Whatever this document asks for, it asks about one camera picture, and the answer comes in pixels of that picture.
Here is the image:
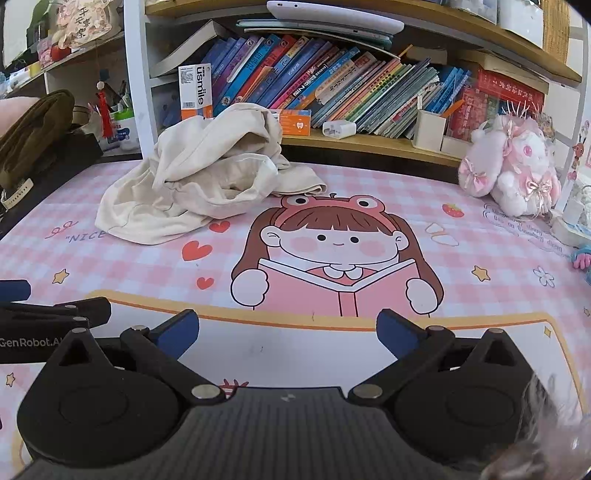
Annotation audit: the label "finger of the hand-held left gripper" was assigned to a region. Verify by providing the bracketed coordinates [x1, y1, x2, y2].
[0, 296, 112, 329]
[0, 279, 32, 303]

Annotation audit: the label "white pen holder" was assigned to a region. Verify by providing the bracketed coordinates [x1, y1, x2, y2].
[413, 109, 448, 151]

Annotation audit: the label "pink white plush bunny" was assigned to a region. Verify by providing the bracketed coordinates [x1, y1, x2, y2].
[457, 114, 562, 218]

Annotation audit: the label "row of colourful books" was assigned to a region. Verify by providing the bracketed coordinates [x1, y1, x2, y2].
[210, 33, 472, 139]

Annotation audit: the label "flat orange white box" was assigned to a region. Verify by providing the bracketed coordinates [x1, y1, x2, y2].
[269, 109, 313, 136]

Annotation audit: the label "cream t-shirt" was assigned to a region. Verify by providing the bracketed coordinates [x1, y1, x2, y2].
[95, 102, 329, 246]

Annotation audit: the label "white charger plug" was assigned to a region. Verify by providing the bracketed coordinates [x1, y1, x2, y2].
[321, 120, 358, 140]

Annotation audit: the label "red hardcover books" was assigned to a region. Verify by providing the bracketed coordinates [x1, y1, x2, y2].
[447, 68, 546, 142]

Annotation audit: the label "pink checked cartoon desk mat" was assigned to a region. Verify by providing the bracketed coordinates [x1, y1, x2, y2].
[0, 157, 591, 480]

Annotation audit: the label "blue pink toy figure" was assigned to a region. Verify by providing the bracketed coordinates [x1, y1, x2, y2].
[571, 246, 591, 285]

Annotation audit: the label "red tassel ornament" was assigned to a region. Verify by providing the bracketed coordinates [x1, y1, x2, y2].
[94, 80, 115, 140]

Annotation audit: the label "olive green cloth bag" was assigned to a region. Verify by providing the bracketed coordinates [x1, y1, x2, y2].
[0, 89, 76, 191]

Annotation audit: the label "white tablet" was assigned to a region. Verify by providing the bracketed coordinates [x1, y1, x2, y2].
[266, 0, 406, 34]

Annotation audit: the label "white desk fan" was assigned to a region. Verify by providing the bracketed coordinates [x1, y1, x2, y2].
[549, 184, 591, 246]

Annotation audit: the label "tall white orange box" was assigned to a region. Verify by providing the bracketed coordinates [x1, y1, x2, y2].
[178, 63, 213, 122]

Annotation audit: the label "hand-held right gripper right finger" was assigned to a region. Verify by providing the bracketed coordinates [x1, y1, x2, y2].
[347, 309, 529, 407]

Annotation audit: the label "white plastic tub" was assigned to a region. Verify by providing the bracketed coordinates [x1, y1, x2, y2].
[110, 110, 140, 151]

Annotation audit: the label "white wooden bookshelf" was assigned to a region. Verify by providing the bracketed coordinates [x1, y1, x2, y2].
[124, 0, 588, 185]

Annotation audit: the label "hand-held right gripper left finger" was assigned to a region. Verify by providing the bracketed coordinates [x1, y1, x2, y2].
[46, 309, 227, 407]

